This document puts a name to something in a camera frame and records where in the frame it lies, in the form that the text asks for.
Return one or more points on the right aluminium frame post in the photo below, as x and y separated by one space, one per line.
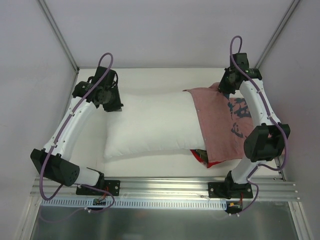
277 32

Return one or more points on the white pillow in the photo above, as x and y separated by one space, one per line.
151 123

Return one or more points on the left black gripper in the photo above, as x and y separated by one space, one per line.
114 105

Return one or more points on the left aluminium frame post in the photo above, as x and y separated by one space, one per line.
58 34

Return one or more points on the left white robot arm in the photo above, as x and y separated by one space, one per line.
53 160

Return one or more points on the aluminium mounting rail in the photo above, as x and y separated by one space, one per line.
196 188

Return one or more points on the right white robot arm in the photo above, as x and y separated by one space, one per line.
269 137

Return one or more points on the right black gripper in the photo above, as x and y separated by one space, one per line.
224 87

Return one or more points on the aluminium frame post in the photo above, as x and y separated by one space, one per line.
277 32
58 34

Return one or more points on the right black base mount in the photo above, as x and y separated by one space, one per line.
229 191

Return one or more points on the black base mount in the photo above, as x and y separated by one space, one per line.
111 186
229 191

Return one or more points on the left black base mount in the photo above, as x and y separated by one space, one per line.
111 186

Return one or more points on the pink red patterned pillowcase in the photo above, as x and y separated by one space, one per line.
225 123

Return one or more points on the white slotted cable duct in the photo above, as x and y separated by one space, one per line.
126 203

